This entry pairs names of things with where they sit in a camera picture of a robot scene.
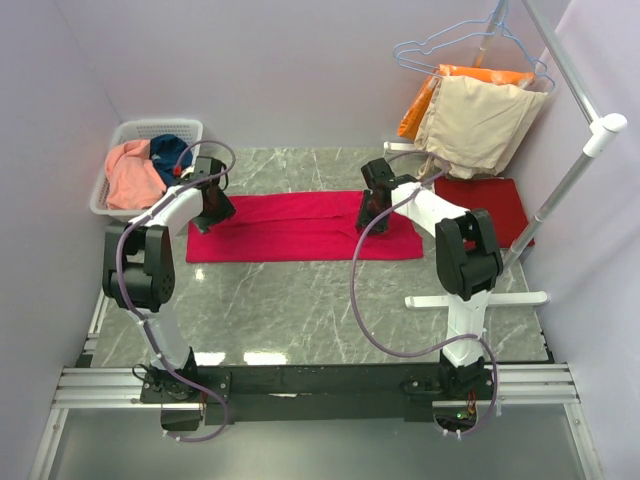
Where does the pink red t shirt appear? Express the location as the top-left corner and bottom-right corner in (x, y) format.
(185, 189), (425, 264)

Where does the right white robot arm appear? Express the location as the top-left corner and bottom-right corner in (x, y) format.
(349, 158), (504, 399)

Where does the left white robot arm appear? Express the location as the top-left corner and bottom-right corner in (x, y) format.
(102, 157), (235, 402)

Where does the orange hanging garment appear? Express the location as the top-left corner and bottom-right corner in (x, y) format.
(397, 63), (537, 142)

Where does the dark blue t shirt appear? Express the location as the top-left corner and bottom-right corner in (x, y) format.
(150, 134), (193, 187)

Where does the white plastic laundry basket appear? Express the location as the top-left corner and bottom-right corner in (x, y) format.
(89, 118), (204, 220)

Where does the salmon pink t shirt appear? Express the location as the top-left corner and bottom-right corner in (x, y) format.
(104, 139), (166, 210)

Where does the beige hanging garment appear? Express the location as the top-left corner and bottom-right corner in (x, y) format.
(414, 76), (547, 180)

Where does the folded dark red t shirt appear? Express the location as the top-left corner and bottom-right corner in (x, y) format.
(435, 178), (528, 249)

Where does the black base beam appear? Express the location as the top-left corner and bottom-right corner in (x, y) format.
(140, 363), (494, 425)

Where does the metal clothes rack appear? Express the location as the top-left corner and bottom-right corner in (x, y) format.
(382, 0), (629, 313)

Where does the blue wire hanger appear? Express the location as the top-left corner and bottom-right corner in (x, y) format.
(392, 1), (556, 93)

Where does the aluminium rail frame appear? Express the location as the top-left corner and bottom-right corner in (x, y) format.
(29, 364), (604, 479)

